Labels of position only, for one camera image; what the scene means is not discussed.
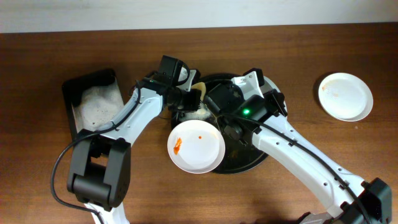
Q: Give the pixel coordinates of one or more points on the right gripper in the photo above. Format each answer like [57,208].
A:
[222,95]

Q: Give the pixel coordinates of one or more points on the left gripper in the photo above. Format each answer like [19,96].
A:
[193,99]

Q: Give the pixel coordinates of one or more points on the yellow sponge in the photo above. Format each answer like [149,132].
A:
[200,86]

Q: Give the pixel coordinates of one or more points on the white plate top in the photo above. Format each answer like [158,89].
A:
[345,97]

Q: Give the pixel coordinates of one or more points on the white plate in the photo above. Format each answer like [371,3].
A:
[345,97]
[196,147]

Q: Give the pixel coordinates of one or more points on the pale blue plate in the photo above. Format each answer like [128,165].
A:
[268,85]

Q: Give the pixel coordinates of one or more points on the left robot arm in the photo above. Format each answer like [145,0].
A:
[103,130]

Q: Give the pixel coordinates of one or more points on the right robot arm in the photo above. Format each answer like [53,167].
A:
[347,198]

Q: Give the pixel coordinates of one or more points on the black round tray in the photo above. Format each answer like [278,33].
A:
[241,154]

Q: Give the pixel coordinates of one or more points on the black rectangular soap tray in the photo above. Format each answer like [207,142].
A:
[91,100]

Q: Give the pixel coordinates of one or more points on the white plate bottom left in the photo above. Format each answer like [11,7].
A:
[196,147]

